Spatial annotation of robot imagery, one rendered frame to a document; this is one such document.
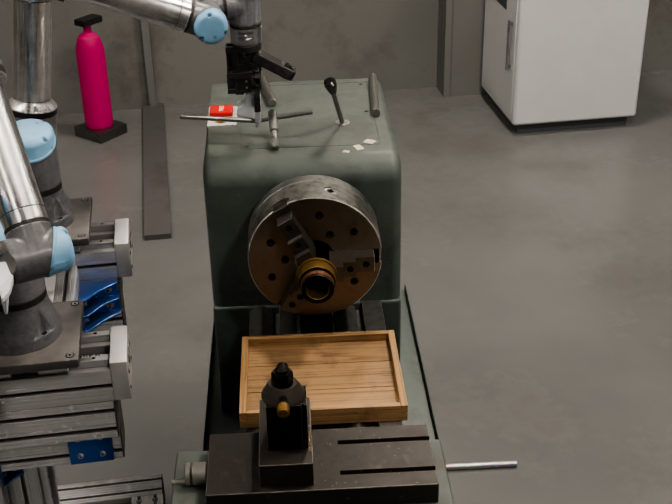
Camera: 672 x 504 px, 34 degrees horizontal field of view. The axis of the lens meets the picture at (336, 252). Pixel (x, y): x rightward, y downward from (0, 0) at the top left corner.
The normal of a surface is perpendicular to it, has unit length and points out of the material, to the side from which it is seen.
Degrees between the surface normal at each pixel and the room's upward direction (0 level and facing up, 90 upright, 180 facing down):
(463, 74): 90
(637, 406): 0
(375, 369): 0
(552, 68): 90
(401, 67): 90
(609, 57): 90
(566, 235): 0
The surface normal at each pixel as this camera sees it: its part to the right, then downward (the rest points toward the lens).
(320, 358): -0.02, -0.88
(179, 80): 0.16, 0.47
